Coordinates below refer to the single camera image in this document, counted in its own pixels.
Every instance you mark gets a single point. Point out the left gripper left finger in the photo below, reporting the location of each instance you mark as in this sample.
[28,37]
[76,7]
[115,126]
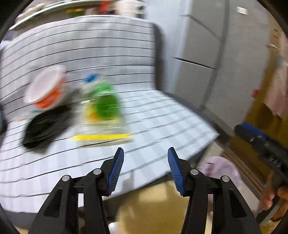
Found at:
[75,205]

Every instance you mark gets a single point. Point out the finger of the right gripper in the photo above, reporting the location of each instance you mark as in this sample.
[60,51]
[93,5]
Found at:
[250,134]

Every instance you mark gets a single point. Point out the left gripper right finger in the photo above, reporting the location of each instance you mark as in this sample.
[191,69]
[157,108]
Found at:
[231,213]

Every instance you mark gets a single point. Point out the pink plastic bag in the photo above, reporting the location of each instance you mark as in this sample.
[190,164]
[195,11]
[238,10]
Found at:
[218,166]

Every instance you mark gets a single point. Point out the grey refrigerator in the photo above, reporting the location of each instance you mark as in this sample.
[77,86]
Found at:
[214,53]

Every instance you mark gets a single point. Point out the black plastic bag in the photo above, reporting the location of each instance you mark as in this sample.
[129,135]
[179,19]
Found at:
[46,126]

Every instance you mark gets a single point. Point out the yellow clear snack wrapper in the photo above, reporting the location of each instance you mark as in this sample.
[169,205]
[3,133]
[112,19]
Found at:
[91,128]

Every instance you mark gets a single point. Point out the green tea bottle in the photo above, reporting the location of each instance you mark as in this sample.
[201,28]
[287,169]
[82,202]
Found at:
[105,101]

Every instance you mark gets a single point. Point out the orange white paper bowl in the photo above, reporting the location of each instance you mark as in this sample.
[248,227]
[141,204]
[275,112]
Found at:
[47,89]

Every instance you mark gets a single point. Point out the white black grid cloth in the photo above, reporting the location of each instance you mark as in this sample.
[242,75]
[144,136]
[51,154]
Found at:
[73,92]

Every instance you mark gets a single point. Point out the blue white milk carton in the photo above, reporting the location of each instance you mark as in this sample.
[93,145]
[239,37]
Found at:
[90,81]

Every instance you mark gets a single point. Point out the white wall shelf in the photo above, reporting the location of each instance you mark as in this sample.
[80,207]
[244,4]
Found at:
[54,7]

